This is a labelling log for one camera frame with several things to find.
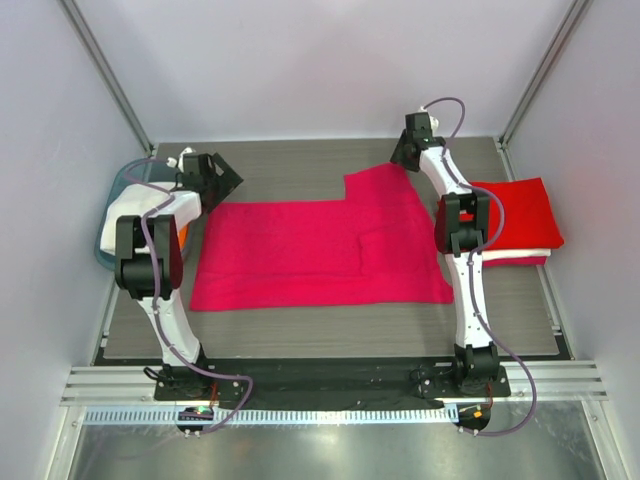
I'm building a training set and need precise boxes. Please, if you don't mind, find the pink t shirt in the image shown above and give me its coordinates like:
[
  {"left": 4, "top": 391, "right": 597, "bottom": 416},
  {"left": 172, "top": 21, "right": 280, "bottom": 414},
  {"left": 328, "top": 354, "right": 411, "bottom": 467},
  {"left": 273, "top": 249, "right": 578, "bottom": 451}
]
[{"left": 190, "top": 163, "right": 453, "bottom": 312}]

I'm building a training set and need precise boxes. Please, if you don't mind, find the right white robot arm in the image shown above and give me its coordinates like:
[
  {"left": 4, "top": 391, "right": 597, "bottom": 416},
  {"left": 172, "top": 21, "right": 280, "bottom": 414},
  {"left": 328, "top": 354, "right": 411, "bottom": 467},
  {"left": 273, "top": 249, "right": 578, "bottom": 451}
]
[{"left": 391, "top": 108, "right": 500, "bottom": 396}]

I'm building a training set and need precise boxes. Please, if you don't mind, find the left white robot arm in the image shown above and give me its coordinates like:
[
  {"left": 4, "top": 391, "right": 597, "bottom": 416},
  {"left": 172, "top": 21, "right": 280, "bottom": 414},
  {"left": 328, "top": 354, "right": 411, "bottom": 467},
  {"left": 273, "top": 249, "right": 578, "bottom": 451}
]
[{"left": 114, "top": 148, "right": 253, "bottom": 400}]

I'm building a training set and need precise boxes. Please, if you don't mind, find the orange t shirt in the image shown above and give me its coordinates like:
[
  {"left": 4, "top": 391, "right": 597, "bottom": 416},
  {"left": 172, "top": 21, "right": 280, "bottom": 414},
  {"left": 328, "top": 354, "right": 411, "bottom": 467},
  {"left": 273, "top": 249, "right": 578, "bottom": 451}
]
[{"left": 178, "top": 225, "right": 190, "bottom": 251}]

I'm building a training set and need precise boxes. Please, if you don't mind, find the teal plastic basket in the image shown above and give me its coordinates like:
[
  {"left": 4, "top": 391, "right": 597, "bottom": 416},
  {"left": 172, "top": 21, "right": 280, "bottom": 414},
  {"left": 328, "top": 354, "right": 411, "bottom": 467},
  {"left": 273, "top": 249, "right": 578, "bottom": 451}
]
[{"left": 94, "top": 159, "right": 203, "bottom": 272}]

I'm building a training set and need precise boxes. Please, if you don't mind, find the white crumpled t shirt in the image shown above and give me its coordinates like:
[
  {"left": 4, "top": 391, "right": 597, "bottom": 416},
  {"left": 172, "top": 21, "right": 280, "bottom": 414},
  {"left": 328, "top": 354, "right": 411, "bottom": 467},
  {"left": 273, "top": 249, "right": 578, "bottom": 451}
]
[{"left": 98, "top": 182, "right": 172, "bottom": 255}]

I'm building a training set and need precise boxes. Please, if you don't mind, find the red folded t shirt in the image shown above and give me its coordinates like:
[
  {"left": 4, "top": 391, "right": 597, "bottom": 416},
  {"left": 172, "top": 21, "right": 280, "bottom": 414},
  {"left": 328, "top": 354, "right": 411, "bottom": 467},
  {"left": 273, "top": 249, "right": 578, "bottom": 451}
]
[{"left": 434, "top": 175, "right": 566, "bottom": 251}]

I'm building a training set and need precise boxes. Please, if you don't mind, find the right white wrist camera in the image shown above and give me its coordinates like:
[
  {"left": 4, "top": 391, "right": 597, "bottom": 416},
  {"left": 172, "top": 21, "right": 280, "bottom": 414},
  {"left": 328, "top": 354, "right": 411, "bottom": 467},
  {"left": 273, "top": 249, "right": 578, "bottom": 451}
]
[{"left": 419, "top": 106, "right": 440, "bottom": 133}]

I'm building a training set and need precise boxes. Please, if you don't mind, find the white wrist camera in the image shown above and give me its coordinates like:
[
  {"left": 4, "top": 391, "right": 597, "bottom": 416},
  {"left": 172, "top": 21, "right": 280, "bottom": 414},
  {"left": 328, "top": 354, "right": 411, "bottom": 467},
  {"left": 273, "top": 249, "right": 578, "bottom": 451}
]
[
  {"left": 419, "top": 106, "right": 440, "bottom": 133},
  {"left": 166, "top": 147, "right": 195, "bottom": 171}
]

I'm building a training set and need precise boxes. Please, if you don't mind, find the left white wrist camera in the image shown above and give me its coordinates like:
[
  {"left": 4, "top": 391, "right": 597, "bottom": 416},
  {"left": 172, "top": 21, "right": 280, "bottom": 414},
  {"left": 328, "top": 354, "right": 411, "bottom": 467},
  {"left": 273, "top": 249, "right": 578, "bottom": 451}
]
[{"left": 166, "top": 147, "right": 195, "bottom": 171}]

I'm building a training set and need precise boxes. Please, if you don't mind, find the right aluminium frame post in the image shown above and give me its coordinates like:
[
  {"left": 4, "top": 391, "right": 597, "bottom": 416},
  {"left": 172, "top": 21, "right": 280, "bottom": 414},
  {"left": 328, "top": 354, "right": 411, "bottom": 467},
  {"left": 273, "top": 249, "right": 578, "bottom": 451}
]
[{"left": 498, "top": 0, "right": 592, "bottom": 147}]

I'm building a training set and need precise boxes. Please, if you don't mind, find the aluminium frame post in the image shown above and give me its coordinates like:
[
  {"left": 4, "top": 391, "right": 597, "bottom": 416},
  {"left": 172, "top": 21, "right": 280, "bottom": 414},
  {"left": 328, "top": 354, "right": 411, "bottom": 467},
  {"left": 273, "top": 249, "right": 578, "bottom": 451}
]
[
  {"left": 58, "top": 0, "right": 154, "bottom": 154},
  {"left": 498, "top": 0, "right": 592, "bottom": 147}
]

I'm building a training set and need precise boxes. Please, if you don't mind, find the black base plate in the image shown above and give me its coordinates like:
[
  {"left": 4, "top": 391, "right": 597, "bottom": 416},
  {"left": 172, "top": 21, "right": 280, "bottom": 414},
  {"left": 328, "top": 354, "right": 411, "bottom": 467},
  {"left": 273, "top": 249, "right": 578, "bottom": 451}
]
[{"left": 143, "top": 357, "right": 511, "bottom": 411}]

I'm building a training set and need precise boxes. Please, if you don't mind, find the left aluminium frame post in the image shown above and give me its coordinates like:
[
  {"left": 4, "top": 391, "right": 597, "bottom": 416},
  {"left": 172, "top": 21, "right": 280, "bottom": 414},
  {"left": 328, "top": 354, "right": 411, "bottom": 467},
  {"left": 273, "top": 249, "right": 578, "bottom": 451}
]
[{"left": 58, "top": 0, "right": 154, "bottom": 154}]

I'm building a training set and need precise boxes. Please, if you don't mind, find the white slotted cable duct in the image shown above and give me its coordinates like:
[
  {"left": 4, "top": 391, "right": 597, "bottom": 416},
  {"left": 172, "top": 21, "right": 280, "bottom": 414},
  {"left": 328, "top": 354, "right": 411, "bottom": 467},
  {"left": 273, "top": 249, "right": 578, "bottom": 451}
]
[{"left": 84, "top": 404, "right": 459, "bottom": 427}]

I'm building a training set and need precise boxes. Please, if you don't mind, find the aluminium rail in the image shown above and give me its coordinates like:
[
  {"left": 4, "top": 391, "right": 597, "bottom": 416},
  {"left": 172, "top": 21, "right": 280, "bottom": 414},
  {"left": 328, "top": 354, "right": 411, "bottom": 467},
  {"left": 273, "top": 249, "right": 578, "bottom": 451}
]
[{"left": 60, "top": 360, "right": 608, "bottom": 406}]

